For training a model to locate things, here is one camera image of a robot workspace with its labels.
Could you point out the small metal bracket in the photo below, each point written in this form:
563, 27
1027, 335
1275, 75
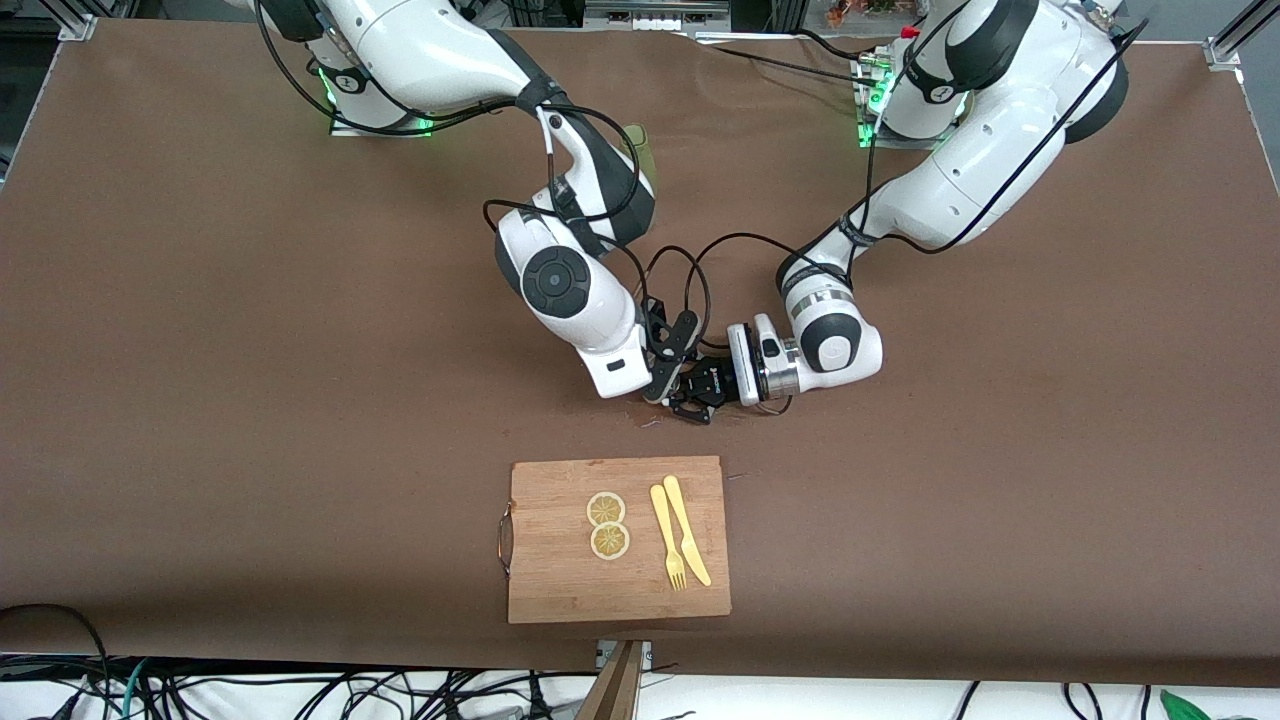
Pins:
645, 652

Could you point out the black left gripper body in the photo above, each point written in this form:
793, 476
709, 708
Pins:
713, 380

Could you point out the green sleeved glass bottle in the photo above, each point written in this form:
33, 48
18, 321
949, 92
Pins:
645, 150

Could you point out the green plastic object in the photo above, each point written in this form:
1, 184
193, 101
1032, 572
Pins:
1185, 707

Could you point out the yellow plastic knife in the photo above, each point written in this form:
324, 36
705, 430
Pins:
684, 520

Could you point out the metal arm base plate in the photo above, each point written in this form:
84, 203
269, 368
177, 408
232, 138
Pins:
380, 131
880, 143

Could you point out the lemon slice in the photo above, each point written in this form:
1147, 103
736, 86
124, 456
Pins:
610, 542
606, 509

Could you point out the aluminium frame corner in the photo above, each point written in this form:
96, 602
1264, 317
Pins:
78, 22
1228, 48

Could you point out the wooden cutting board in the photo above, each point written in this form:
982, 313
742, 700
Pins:
560, 580

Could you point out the wooden post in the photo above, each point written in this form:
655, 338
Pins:
615, 690

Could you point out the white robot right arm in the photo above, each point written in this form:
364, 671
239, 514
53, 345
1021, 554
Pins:
560, 280

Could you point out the brown paper table cover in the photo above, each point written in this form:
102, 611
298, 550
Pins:
250, 480

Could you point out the yellow plastic fork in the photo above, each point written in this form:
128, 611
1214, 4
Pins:
665, 530

